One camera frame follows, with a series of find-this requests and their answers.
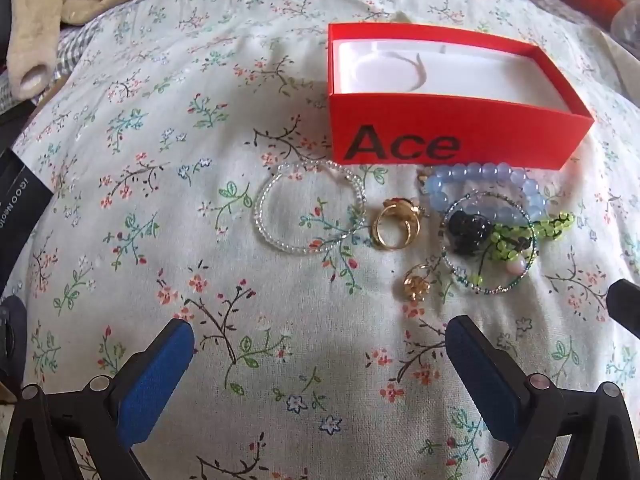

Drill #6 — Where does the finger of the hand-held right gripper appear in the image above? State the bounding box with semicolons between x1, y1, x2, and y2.
606;280;640;341

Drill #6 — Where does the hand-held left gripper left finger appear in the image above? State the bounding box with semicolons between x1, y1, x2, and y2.
0;317;196;480

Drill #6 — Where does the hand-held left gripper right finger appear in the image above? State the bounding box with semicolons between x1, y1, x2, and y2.
444;315;640;480

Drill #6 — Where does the small gold flower ring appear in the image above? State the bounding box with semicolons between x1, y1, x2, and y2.
402;262;433;303

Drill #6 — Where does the green bead strand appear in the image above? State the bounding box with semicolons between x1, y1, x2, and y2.
467;210;576;286

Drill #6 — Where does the thin teal beaded bracelet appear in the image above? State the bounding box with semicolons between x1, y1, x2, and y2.
439;192;537;296

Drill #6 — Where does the black bead cluster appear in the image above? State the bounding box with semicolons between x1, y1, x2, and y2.
446;210;493;256

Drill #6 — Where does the pair of gold rings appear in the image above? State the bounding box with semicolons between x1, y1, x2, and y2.
370;197;426;250

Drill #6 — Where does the blue bead bracelet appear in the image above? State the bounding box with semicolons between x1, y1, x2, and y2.
422;161;548;223

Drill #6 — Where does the clear bead bracelet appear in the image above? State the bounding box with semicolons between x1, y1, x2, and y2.
255;160;368;256

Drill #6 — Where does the red cardboard box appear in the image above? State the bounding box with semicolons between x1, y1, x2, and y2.
327;22;596;171

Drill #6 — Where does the black printed card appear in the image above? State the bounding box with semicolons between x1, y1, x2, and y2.
0;147;53;296

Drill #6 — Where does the floral bedsheet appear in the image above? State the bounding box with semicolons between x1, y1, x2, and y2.
10;0;640;480

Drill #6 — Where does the grey checked cloth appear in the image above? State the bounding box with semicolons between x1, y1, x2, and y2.
55;22;101;73

